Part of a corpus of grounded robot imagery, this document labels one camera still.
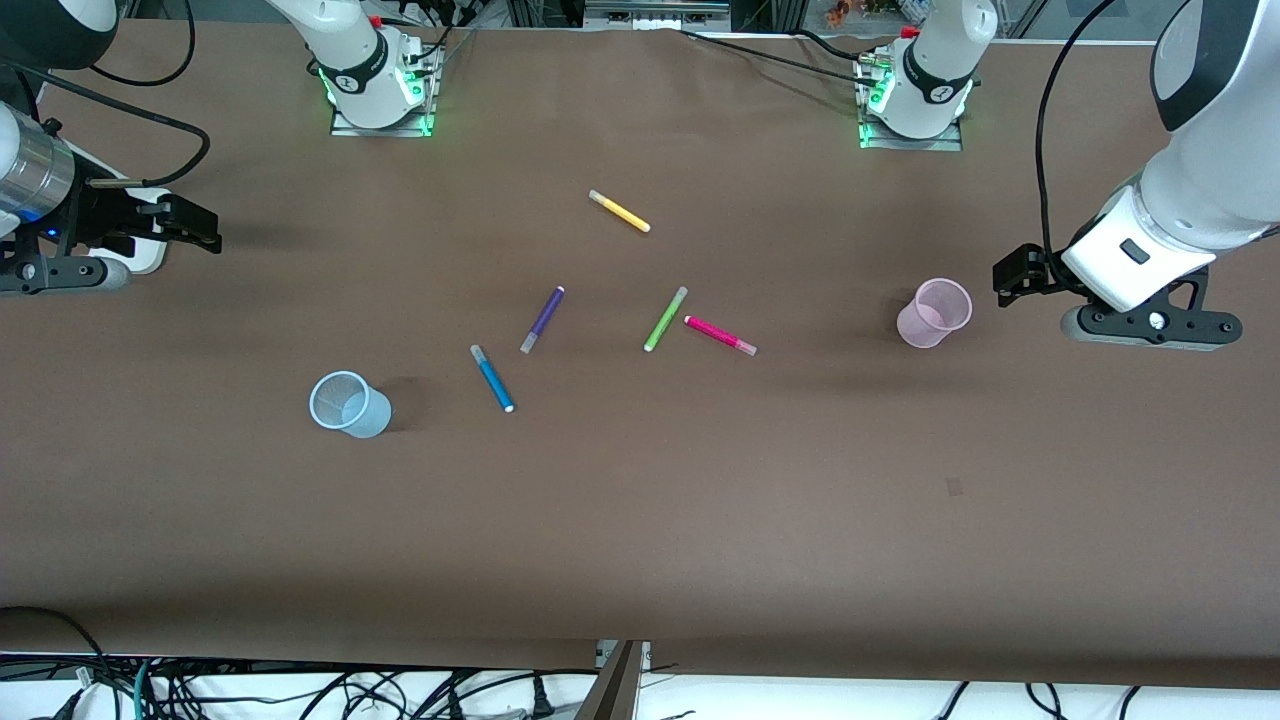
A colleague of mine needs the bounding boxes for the pink marker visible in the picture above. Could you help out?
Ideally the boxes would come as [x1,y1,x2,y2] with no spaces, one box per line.
[683,315,758,357]

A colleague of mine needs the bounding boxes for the blue marker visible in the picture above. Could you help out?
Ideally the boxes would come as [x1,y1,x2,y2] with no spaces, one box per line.
[470,344,517,415]

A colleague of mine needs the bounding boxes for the white desk lamp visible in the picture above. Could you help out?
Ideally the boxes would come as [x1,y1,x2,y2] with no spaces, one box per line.
[92,186,169,276]

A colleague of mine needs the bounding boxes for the translucent pink cup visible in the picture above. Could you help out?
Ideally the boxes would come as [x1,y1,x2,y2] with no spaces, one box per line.
[896,278,973,350]

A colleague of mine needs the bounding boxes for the translucent blue cup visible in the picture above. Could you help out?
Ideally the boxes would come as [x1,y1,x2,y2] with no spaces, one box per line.
[309,370,393,439]

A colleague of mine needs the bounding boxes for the green marker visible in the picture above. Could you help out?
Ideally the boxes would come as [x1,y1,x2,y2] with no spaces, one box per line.
[643,286,689,353]

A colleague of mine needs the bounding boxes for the purple marker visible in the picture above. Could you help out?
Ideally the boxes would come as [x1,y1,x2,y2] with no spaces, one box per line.
[519,286,566,355]

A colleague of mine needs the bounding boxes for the yellow marker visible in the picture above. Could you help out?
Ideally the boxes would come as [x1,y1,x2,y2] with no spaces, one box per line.
[588,189,652,234]

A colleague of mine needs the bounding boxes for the brown table cover sheet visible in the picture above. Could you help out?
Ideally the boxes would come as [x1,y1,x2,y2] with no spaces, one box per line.
[0,20,1280,691]

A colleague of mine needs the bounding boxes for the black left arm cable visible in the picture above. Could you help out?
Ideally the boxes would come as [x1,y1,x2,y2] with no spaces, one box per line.
[1034,0,1121,263]

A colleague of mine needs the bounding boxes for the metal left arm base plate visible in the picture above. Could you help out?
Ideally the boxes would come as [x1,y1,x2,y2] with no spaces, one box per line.
[855,50,967,153]

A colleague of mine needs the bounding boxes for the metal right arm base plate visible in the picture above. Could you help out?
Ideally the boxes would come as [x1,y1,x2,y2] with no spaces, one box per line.
[330,40,439,139]

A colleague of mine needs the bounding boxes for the black cable across table back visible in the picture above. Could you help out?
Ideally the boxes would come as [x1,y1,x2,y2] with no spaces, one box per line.
[680,28,883,87]

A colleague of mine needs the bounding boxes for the black looped floor cable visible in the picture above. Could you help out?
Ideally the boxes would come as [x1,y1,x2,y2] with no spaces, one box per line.
[0,605,113,701]

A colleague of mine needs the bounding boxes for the aluminium frame rail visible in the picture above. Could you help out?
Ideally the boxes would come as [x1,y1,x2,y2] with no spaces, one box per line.
[583,0,733,31]

